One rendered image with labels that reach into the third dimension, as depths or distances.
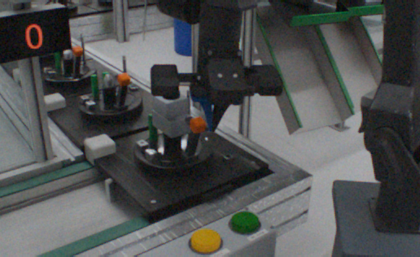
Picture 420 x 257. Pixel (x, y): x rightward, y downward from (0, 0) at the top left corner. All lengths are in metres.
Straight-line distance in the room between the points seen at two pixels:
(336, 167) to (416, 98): 0.58
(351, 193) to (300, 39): 0.47
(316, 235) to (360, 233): 0.31
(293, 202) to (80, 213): 0.36
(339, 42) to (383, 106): 0.59
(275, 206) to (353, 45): 0.46
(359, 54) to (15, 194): 0.77
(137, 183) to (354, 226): 0.37
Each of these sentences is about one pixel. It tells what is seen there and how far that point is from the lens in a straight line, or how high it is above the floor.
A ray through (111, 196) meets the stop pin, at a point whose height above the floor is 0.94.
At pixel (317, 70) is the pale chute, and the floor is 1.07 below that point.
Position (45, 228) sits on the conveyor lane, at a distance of 0.80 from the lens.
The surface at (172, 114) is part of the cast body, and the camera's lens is 0.78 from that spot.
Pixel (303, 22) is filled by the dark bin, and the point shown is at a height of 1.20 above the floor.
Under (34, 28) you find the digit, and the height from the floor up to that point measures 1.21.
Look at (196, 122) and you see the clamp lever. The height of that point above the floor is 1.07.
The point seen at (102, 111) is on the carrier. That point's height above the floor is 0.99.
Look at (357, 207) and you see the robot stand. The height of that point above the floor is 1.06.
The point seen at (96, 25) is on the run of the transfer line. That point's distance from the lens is 2.00.
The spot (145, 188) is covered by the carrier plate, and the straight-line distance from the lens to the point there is 0.76.
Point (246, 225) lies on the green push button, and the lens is 0.68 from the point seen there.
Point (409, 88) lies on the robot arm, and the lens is 0.50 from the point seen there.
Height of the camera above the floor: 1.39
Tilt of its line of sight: 26 degrees down
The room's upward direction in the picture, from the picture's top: straight up
